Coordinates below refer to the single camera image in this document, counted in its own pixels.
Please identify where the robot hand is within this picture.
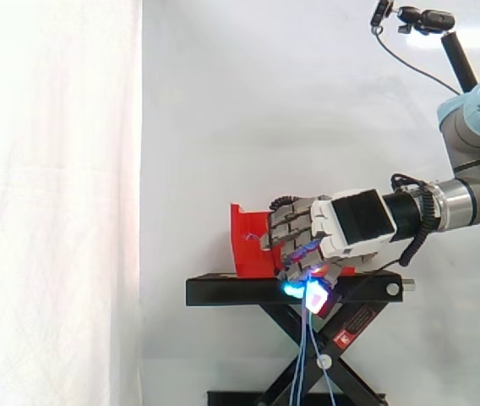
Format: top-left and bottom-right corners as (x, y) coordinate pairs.
(259, 189), (396, 317)

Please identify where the red bin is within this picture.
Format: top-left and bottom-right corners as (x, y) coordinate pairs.
(228, 203), (356, 279)

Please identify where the black stand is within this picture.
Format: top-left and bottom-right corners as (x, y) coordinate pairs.
(185, 270), (416, 406)

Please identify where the black coiled cable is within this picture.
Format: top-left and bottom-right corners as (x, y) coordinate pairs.
(390, 173), (435, 267)

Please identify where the thin black cable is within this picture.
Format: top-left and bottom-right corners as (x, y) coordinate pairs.
(374, 25), (462, 95)

